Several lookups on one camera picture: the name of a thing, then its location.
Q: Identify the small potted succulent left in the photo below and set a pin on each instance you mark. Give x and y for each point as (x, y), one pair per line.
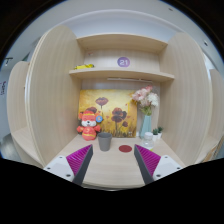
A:
(155, 134)

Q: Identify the clear plastic water bottle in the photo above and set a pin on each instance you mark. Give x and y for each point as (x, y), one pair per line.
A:
(147, 141)

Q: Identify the yellow poppy flower painting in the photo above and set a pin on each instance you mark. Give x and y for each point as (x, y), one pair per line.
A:
(114, 110)

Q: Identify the dark red round coaster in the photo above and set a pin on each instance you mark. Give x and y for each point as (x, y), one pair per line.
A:
(125, 148)

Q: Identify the teal ceramic vase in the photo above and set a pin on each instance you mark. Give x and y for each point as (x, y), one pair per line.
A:
(146, 126)

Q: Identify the small potted succulent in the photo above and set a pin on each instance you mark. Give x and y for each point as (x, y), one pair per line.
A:
(160, 130)
(155, 134)

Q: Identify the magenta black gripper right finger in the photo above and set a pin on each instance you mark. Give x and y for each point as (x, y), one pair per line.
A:
(147, 162)

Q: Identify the red plush mascot toy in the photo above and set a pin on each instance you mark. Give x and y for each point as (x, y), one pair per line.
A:
(90, 124)

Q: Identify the pink white flower bouquet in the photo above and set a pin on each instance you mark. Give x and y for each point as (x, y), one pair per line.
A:
(146, 99)

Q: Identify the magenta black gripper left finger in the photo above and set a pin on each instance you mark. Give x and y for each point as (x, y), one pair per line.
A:
(79, 162)

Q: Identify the under-shelf light bar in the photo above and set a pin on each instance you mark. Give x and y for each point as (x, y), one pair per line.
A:
(129, 80)

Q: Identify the small potted succulent right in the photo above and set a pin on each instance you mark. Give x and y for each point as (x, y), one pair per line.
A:
(160, 130)

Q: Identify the grey plastic cup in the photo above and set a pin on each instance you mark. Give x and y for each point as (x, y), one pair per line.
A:
(104, 140)

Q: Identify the yellow toy on shelf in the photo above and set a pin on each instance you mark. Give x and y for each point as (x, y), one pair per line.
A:
(84, 66)

